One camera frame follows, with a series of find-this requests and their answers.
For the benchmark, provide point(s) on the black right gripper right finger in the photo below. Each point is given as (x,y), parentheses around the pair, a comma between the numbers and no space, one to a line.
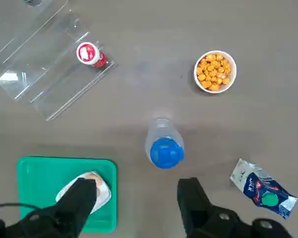
(201,220)

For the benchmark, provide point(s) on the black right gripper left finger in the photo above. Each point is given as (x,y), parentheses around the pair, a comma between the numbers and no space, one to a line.
(64,218)

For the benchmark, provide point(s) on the blue and white milk carton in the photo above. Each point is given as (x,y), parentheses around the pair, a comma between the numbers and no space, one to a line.
(260,189)

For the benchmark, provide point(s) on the white egg carton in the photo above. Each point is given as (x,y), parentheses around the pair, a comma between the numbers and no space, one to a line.
(104,196)

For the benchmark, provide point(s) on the clear acrylic stepped display stand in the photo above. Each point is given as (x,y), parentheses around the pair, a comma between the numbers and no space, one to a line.
(47,74)

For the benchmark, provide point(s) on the brown egg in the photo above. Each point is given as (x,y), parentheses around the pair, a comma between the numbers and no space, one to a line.
(92,176)
(98,191)

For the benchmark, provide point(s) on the green plastic tray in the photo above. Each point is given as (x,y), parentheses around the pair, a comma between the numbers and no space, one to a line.
(39,178)

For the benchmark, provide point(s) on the clear plastic bottle blue cap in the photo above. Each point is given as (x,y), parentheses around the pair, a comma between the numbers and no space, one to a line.
(165,148)

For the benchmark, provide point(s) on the white cup of orange popcorn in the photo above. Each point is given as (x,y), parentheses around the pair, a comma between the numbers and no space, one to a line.
(214,72)

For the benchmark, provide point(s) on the small red jar white lid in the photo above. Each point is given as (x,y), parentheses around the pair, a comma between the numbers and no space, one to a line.
(87,53)

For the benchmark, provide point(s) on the red cola bottle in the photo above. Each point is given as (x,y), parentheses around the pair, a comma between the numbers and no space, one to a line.
(32,2)

